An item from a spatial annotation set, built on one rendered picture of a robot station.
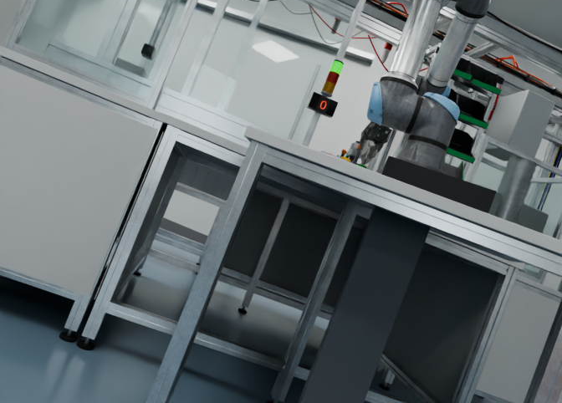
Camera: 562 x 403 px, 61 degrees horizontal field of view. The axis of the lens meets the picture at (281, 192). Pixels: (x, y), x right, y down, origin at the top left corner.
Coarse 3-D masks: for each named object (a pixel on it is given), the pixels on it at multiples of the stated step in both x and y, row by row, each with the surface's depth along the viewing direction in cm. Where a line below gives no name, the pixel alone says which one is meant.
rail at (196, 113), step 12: (192, 108) 176; (204, 108) 177; (216, 108) 177; (192, 120) 177; (204, 120) 177; (216, 120) 178; (228, 120) 179; (240, 120) 179; (216, 132) 178; (228, 132) 178; (240, 132) 179; (240, 144) 179; (300, 144) 183
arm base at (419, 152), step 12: (408, 144) 140; (420, 144) 137; (432, 144) 136; (396, 156) 141; (408, 156) 138; (420, 156) 135; (432, 156) 135; (444, 156) 138; (432, 168) 134; (444, 168) 138
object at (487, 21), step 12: (372, 12) 311; (396, 24) 314; (492, 24) 271; (432, 36) 318; (516, 36) 274; (540, 48) 277; (480, 60) 324; (504, 72) 327; (516, 84) 329; (528, 84) 330; (552, 96) 334
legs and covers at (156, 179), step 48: (192, 144) 170; (144, 192) 167; (288, 192) 312; (144, 240) 293; (336, 240) 179; (432, 240) 186; (432, 288) 247; (480, 288) 211; (432, 336) 231; (480, 336) 191; (288, 384) 177; (432, 384) 217
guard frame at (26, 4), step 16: (32, 0) 163; (192, 0) 172; (16, 16) 162; (16, 32) 162; (176, 32) 171; (16, 48) 163; (176, 48) 171; (48, 64) 164; (64, 64) 165; (96, 80) 167; (160, 80) 170; (128, 96) 169
